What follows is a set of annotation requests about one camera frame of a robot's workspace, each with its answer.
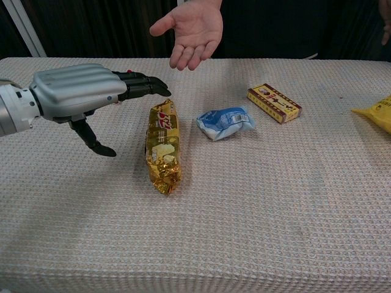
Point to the person's bare hand at side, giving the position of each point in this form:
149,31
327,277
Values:
386,33

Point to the person's open bare hand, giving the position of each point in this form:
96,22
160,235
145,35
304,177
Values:
195,27

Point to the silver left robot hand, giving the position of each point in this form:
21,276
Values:
76,88

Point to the gold foil snack packet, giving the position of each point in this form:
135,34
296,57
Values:
163,143

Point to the person's black clothed torso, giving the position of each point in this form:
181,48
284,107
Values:
293,27

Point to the yellow plastic bag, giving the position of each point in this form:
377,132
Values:
378,114

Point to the blue white crumpled packet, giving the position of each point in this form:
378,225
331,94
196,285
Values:
224,122

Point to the yellow red cardboard box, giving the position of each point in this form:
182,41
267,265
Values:
275,103

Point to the beige woven table cloth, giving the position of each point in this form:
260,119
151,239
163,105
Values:
195,198

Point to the white metal frame post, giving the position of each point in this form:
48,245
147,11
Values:
26,27

